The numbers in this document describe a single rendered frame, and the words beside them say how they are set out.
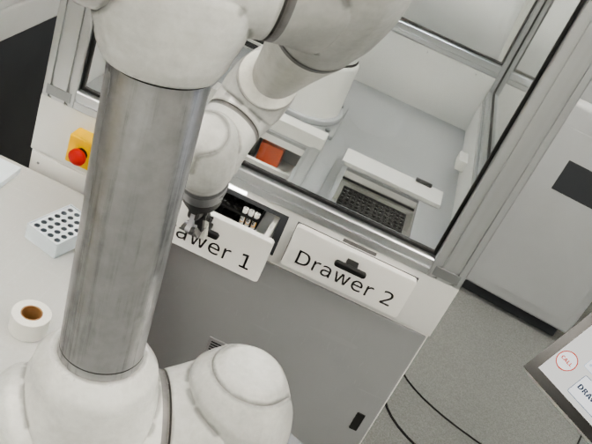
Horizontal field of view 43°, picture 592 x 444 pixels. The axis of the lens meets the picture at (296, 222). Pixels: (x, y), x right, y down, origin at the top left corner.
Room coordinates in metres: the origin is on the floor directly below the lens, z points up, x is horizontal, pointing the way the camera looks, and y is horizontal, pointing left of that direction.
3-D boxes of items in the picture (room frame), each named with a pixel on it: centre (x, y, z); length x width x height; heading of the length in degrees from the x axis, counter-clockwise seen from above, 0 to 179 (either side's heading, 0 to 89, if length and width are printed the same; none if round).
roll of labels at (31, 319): (0.98, 0.37, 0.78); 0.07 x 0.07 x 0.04
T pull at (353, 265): (1.39, -0.15, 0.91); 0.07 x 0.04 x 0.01; 88
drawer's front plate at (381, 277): (1.41, -0.15, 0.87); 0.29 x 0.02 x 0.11; 88
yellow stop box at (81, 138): (1.42, 0.49, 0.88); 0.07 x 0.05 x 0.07; 88
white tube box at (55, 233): (1.25, 0.44, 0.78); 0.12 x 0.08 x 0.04; 162
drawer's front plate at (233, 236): (1.32, 0.17, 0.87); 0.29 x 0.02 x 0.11; 88
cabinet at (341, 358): (1.91, 0.10, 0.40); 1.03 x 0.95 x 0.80; 88
